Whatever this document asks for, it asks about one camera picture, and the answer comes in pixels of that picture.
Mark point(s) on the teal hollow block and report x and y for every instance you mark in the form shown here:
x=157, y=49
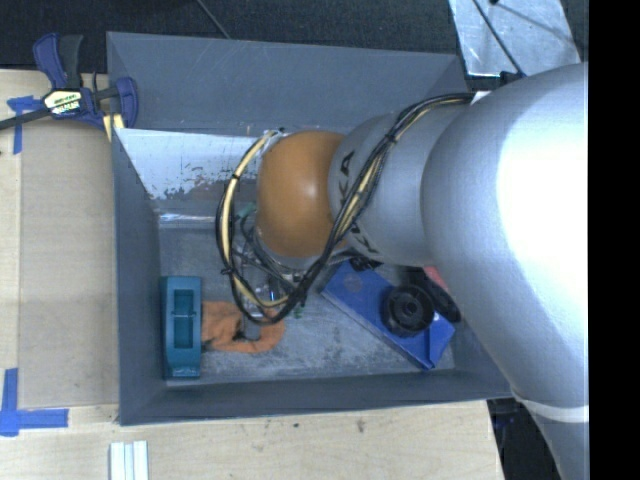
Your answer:
x=181, y=328

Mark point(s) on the black curved object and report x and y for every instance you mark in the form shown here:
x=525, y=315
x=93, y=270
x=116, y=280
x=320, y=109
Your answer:
x=442, y=300

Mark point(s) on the pale wood board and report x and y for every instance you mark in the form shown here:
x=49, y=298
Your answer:
x=65, y=268

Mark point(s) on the black round wheel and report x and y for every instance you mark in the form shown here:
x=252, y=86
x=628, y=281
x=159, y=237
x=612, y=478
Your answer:
x=407, y=310

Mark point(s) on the red object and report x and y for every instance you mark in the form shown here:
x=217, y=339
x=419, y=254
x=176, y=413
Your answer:
x=434, y=275

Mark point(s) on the orange cloth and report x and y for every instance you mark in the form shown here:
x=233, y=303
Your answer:
x=222, y=325

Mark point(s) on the grey metal bin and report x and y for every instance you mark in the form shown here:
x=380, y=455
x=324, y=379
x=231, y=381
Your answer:
x=320, y=88

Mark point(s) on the blue flat box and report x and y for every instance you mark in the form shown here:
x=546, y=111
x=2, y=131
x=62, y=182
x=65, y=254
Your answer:
x=362, y=293

